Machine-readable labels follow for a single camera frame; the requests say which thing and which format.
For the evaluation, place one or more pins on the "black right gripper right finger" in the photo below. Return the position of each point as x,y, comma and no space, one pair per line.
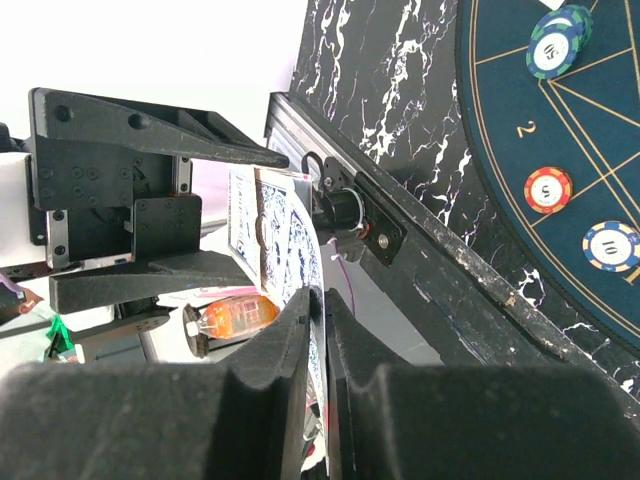
389,419

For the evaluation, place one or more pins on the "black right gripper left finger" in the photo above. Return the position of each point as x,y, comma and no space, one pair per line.
240,418

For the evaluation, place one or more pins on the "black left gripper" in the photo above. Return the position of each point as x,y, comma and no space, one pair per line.
113,177

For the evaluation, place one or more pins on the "pulled face-down playing card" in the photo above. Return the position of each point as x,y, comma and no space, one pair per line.
304,271

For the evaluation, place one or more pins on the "orange poker chip stack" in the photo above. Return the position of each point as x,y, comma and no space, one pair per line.
548,190

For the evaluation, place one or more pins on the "blue white poker chip stack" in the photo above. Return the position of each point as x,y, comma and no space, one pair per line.
611,246

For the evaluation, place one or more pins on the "green chips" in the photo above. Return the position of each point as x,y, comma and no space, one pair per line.
557,39

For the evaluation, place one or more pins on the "dealt face-down playing card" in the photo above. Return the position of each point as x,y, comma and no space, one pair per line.
552,4

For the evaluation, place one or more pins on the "blue playing card box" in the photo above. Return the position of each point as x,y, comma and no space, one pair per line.
259,216

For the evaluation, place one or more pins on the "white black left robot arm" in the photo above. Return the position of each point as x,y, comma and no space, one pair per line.
23,227

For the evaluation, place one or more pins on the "orange plastic bottle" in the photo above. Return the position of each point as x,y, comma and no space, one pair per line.
226,322

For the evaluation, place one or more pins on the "round blue poker mat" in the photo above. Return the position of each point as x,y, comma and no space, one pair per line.
585,122

